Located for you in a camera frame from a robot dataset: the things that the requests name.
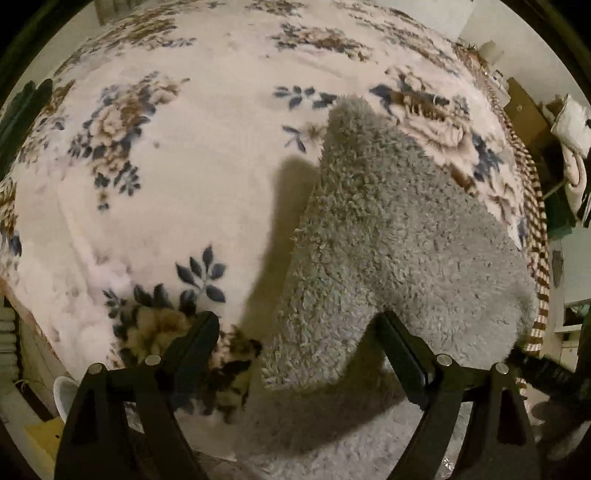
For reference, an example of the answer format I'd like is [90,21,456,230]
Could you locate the grey striped curtain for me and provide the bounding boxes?
[95,0,139,24]

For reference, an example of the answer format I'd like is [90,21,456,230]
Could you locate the open cardboard box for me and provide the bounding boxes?
[503,78,561,185]

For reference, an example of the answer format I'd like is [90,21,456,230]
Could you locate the green box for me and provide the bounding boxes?
[547,194,578,238]

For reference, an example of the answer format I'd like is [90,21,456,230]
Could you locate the white trash bin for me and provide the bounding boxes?
[53,375,81,423]

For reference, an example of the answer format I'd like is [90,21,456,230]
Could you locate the brown checked blanket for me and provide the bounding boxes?
[455,41,552,356]

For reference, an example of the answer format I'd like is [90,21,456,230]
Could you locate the white cabinet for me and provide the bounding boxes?
[561,222,591,361]

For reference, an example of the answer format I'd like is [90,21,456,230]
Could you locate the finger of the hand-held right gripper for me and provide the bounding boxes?
[508,350,591,402]

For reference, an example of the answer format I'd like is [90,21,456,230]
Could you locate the yellow box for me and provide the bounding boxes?
[25,418,68,467]

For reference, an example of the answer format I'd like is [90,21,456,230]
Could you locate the white garment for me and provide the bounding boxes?
[551,95,591,155]

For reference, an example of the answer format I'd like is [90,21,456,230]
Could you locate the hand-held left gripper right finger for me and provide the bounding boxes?
[369,310,543,480]

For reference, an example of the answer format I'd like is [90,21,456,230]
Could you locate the pink garment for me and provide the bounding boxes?
[561,148,591,213]

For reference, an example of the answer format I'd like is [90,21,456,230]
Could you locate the stack of striped cloth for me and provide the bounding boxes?
[0,307,20,370]

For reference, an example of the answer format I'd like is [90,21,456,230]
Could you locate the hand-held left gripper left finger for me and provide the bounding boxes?
[54,311,221,480]

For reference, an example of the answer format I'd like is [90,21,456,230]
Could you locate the grey fleece pants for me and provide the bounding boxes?
[231,95,541,480]

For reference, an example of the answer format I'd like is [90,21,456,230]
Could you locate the floral fleece blanket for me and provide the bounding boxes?
[0,0,550,457]

